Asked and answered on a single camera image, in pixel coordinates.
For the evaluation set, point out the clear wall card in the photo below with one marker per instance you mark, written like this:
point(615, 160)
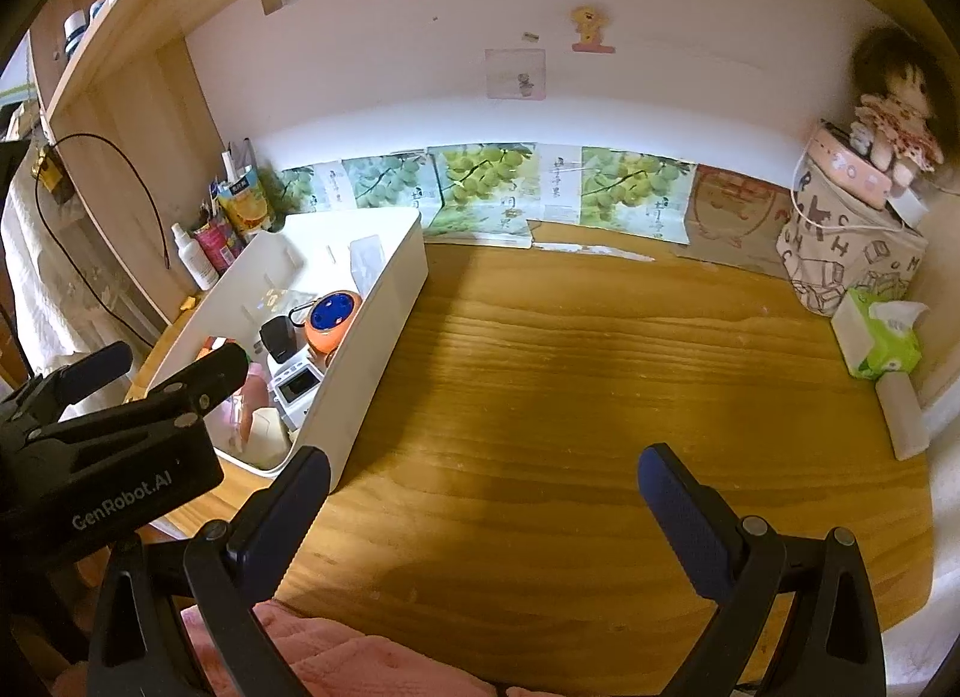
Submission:
point(515, 74)

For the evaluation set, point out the cream small box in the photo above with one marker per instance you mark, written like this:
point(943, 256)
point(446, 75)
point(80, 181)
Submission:
point(266, 434)

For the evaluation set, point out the white storage box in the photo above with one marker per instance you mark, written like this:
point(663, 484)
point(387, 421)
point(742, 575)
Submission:
point(375, 337)

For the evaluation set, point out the white jar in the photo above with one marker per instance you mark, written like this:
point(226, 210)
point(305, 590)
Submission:
point(75, 33)

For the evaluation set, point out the pink tube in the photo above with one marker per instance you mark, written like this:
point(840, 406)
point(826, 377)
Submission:
point(216, 247)

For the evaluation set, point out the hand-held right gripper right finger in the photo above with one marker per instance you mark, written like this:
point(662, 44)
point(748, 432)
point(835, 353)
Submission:
point(679, 509)

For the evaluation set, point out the brown paper bag red print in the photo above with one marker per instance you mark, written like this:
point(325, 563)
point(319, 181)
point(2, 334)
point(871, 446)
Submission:
point(739, 217)

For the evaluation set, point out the yellow tag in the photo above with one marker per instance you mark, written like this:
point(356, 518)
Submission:
point(49, 170)

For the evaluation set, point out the printed canvas bag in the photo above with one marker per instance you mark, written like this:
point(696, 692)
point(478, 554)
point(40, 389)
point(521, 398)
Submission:
point(847, 262)

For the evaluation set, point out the pale small grape poster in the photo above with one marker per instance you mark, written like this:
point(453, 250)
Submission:
point(315, 187)

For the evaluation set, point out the black charger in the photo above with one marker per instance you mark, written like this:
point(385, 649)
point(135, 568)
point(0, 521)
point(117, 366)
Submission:
point(279, 338)

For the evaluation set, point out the green tissue pack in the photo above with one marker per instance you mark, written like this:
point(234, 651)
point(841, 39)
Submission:
point(885, 337)

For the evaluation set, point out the brown-haired doll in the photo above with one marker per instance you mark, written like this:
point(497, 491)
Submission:
point(892, 104)

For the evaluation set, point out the clear plastic divider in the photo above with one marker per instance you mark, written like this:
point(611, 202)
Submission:
point(367, 262)

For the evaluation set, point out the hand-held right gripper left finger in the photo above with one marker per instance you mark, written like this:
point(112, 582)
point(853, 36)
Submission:
point(277, 524)

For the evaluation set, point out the wooden desk hutch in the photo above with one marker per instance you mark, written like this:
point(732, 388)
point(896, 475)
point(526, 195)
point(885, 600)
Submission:
point(150, 104)

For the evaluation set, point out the pink flat device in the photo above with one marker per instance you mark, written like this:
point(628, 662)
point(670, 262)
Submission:
point(847, 160)

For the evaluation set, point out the thin white tube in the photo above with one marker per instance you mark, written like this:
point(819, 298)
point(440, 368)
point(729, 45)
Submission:
point(231, 170)

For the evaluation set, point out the large green grape poster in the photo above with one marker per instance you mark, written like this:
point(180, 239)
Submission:
point(480, 190)

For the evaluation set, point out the white lace cloth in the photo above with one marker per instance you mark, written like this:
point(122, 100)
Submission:
point(45, 277)

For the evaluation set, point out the orange juice carton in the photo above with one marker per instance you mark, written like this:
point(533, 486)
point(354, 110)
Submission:
point(247, 202)

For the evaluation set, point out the teal grape poster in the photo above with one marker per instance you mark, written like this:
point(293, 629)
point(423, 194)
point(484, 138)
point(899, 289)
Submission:
point(386, 179)

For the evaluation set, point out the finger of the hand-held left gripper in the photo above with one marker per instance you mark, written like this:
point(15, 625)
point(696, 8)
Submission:
point(210, 374)
point(97, 367)

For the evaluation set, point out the grape poster with white panel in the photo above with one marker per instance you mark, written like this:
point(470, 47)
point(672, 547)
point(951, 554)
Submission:
point(622, 190)

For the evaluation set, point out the pink hair roller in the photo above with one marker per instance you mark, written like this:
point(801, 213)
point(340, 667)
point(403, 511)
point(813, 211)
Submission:
point(256, 385)

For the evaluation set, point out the orange round gadget blue face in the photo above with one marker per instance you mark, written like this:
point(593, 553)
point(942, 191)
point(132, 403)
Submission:
point(330, 318)

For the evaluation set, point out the white charger plug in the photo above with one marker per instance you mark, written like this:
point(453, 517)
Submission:
point(909, 205)

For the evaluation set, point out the white spray bottle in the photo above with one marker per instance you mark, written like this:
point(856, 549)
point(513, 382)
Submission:
point(193, 258)

